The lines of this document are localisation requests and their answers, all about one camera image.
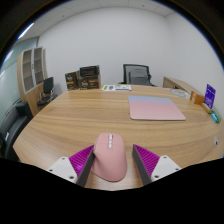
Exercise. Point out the orange cardboard box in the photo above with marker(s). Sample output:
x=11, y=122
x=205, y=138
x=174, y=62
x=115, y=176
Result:
x=197, y=98

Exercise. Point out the wooden side desk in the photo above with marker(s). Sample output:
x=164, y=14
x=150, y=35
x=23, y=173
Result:
x=176, y=83

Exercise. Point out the dark brown cardboard box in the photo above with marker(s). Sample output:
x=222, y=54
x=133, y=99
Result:
x=89, y=83

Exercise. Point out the wooden shelf unit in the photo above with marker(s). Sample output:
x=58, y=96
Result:
x=29, y=71

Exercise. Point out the white printed sticker sheet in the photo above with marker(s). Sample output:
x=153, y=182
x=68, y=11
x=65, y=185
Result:
x=116, y=87

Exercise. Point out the pink computer mouse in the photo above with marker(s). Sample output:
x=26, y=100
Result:
x=110, y=160

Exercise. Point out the grey backpack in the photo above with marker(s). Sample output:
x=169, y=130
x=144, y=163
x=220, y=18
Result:
x=139, y=77

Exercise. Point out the long ceiling light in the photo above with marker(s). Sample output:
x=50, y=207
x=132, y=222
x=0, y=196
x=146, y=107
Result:
x=25, y=30

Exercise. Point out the yellow flat box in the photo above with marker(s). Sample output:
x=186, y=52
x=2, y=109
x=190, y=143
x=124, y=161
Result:
x=206, y=108

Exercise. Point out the black display box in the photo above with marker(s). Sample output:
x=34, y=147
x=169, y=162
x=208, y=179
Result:
x=89, y=71

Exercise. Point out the pink and blue mouse pad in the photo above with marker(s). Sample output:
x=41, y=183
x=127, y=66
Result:
x=155, y=108

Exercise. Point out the round white and grey mat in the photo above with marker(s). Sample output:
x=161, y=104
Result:
x=179, y=93

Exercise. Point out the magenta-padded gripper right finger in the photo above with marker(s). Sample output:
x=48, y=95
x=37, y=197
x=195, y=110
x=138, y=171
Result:
x=165, y=165

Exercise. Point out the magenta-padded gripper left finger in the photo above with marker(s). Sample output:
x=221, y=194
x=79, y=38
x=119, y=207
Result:
x=61, y=165

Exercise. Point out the small black chair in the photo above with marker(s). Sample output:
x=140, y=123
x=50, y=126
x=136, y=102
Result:
x=47, y=90

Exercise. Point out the green flat box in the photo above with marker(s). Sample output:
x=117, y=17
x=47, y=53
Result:
x=217, y=116

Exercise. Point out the blue flat box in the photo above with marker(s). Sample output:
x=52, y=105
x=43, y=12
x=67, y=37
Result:
x=213, y=118

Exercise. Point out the black leather armchair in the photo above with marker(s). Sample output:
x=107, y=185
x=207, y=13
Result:
x=13, y=128

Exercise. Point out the purple upright card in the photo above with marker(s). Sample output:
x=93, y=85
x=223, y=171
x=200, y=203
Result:
x=210, y=96

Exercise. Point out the black mesh office chair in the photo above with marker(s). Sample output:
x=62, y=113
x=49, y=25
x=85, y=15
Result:
x=125, y=71

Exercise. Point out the small brown printed box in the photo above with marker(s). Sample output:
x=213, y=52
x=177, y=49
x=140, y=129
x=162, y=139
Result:
x=71, y=81

